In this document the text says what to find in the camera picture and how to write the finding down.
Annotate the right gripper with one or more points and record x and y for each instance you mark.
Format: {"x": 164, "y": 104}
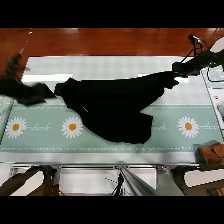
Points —
{"x": 181, "y": 69}

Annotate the black garment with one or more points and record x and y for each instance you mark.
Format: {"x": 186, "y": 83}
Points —
{"x": 113, "y": 103}

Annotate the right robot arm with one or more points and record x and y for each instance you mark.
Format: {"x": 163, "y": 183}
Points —
{"x": 206, "y": 59}

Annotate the brown garment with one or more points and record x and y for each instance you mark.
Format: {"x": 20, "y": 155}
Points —
{"x": 212, "y": 155}

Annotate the silver frame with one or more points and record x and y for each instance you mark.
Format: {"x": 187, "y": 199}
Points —
{"x": 140, "y": 183}

